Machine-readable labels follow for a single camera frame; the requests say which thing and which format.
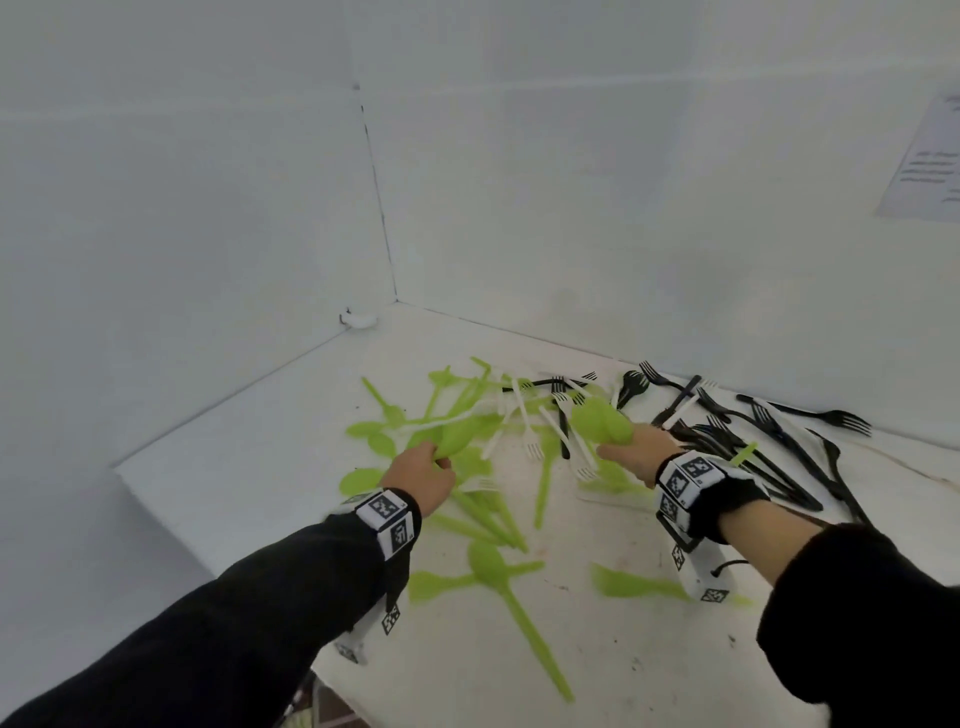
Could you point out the person's left hand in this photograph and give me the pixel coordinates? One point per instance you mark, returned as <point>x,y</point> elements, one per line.
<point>416,480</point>

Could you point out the person's right hand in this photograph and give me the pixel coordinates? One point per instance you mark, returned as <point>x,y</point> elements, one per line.
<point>645,454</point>

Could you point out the green plastic spoon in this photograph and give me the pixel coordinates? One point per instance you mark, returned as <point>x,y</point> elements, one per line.
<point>457,435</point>

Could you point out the pile of plastic cutlery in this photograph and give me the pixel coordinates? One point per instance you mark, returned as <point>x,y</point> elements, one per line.
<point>487,562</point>

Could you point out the pile of white plastic forks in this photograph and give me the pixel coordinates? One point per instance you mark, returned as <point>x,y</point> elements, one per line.
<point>529,442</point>

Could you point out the pile of black plastic forks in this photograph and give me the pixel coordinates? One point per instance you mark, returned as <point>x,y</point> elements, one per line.
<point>795,457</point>

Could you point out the person's left forearm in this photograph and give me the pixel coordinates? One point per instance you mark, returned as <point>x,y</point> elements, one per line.
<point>225,622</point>

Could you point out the black marker left wrist band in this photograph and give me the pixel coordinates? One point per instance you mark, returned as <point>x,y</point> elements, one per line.
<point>386,517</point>

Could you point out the black marker wrist band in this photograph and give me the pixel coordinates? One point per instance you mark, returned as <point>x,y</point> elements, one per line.
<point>386,517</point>
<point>712,491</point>

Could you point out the black marker right wrist band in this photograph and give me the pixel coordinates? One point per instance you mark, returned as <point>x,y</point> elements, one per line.
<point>712,491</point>

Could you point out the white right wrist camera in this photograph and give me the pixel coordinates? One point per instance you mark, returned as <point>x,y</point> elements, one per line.
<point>701,574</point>

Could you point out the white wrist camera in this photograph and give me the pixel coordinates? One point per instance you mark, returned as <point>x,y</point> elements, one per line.
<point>360,637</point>
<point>701,574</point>

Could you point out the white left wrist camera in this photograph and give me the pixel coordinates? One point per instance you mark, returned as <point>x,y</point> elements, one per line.
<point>360,637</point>

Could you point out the small white wall clip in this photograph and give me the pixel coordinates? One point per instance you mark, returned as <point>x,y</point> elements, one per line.
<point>358,319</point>

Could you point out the printed paper wall notice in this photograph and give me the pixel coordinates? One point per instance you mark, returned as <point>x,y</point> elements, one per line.
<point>926,165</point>

